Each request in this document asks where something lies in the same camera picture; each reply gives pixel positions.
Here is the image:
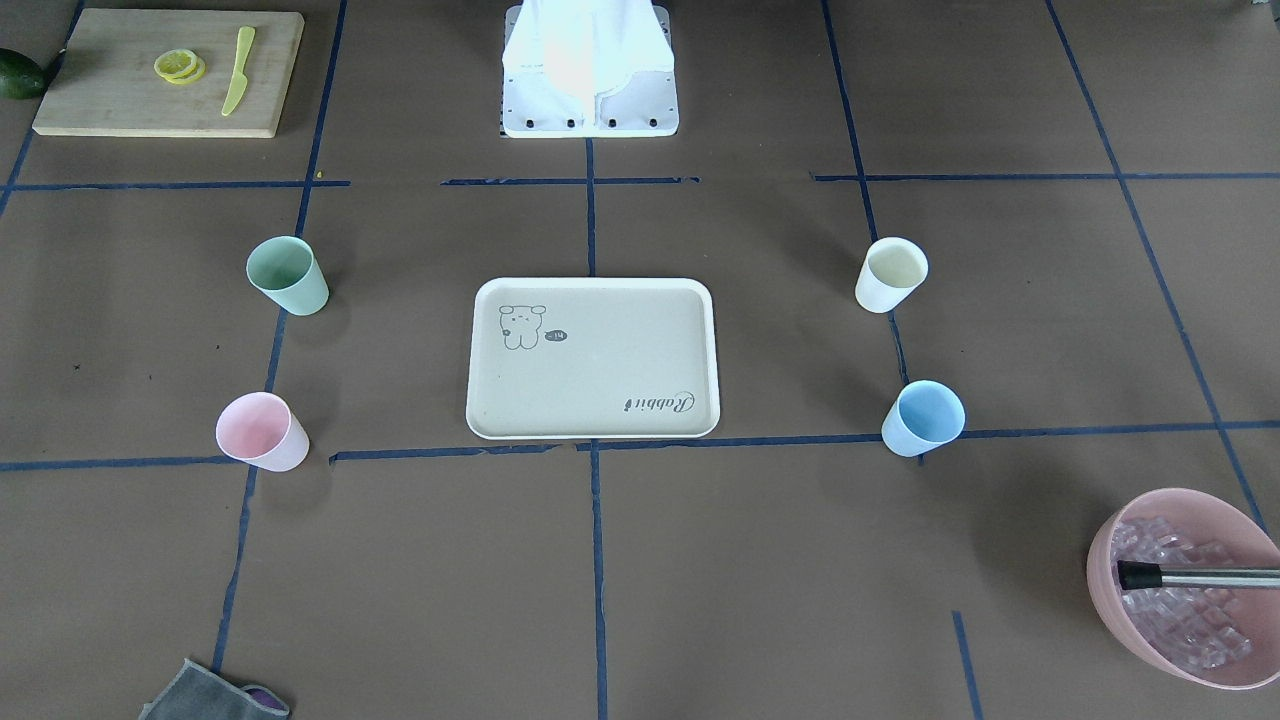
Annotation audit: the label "pink bowl with ice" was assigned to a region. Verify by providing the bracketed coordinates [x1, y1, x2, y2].
[1085, 488, 1279, 691]

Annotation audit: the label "metal tongs black tip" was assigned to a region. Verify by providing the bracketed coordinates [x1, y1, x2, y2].
[1115, 560, 1279, 592]

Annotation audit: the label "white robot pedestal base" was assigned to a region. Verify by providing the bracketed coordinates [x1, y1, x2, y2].
[500, 1, 680, 138]

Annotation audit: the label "grey folded cloth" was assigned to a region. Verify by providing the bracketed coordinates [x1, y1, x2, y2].
[138, 659, 292, 719]

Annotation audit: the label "cream rabbit serving tray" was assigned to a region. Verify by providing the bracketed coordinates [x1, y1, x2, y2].
[465, 277, 721, 439]

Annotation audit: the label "wooden cutting board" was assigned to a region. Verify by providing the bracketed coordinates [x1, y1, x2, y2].
[32, 8, 305, 138]

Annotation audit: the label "yellow lemon slices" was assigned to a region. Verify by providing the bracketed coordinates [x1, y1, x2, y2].
[154, 47, 207, 86]

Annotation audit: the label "cream plastic cup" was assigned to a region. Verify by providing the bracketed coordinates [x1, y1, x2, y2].
[855, 237, 929, 313]

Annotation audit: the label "blue plastic cup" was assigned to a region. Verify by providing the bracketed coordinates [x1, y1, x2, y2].
[881, 380, 966, 457]

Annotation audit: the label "yellow plastic knife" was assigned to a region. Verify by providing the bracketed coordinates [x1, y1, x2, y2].
[221, 26, 256, 117]

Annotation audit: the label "green avocado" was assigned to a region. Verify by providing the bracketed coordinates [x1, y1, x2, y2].
[0, 47, 49, 100]

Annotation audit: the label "green plastic cup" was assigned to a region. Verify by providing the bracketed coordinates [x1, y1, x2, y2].
[244, 236, 330, 316]

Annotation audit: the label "pink plastic cup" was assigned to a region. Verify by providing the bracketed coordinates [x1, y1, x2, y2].
[215, 392, 310, 473]

